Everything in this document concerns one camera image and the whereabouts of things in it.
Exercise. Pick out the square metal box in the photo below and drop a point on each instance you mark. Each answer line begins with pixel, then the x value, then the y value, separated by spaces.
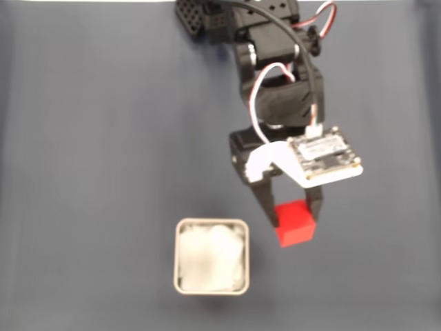
pixel 175 257

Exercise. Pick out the white cloth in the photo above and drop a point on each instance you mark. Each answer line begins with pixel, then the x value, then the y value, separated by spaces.
pixel 212 258

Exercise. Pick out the red cube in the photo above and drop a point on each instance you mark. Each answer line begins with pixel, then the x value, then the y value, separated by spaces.
pixel 296 224

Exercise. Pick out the dark grey table mat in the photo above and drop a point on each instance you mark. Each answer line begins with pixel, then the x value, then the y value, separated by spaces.
pixel 103 138

